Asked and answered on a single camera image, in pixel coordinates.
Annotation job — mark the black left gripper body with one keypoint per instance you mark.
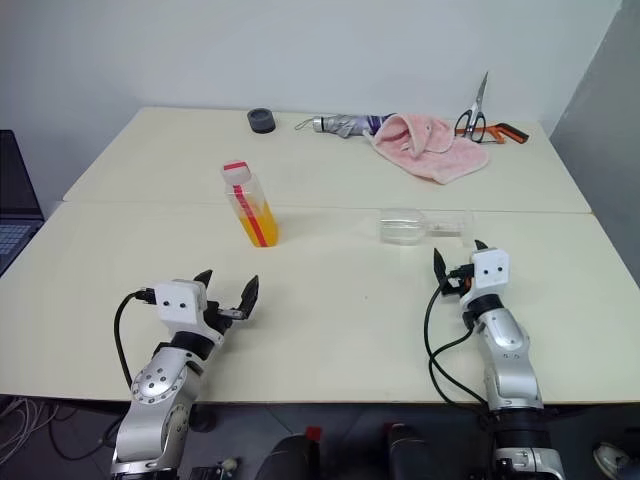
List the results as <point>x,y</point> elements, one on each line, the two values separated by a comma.
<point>215,315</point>

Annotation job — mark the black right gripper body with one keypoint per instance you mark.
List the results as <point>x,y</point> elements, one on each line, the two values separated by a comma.
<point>459,282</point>

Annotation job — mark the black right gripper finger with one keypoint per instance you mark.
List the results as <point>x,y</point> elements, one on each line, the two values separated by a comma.
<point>440,267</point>
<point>479,246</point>

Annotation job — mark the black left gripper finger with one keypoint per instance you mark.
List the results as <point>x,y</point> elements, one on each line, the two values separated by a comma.
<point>249,300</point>
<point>205,278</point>

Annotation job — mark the clear bottle of orange juice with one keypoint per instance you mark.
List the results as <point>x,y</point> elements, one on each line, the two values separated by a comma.
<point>260,225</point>

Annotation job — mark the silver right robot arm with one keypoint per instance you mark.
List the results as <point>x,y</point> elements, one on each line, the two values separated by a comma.
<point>510,370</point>

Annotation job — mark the clear empty plastic bottle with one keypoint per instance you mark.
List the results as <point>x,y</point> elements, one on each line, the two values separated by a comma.
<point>400,227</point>

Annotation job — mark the pink towel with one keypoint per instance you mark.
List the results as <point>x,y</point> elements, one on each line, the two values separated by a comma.
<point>440,150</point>

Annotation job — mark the black table foot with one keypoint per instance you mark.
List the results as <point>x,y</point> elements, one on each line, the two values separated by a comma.
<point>202,421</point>

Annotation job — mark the orange and black hand saw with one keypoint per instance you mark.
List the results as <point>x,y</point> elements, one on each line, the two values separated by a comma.
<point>510,132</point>

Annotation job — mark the small red block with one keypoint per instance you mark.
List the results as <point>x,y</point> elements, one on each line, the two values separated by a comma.
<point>313,434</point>

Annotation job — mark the dark rounded shape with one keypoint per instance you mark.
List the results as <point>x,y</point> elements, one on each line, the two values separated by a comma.
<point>410,455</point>
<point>290,460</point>

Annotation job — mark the black round tape roll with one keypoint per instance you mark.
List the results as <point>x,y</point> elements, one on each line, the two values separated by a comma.
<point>261,121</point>

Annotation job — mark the folded grey purple umbrella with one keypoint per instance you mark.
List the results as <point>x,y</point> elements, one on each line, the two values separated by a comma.
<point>340,125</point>

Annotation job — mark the dark laptop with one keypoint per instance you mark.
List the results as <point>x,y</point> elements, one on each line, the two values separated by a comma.
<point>15,200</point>

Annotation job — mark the grey shoe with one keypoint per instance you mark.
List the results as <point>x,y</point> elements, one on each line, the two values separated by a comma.
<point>612,460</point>

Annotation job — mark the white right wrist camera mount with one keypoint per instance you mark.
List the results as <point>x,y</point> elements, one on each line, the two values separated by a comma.
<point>490,270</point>

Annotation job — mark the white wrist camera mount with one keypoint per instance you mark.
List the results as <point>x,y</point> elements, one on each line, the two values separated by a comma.
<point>175,305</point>
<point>490,270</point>

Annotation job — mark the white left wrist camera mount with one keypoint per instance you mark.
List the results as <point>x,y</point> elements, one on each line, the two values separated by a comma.
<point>175,305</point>

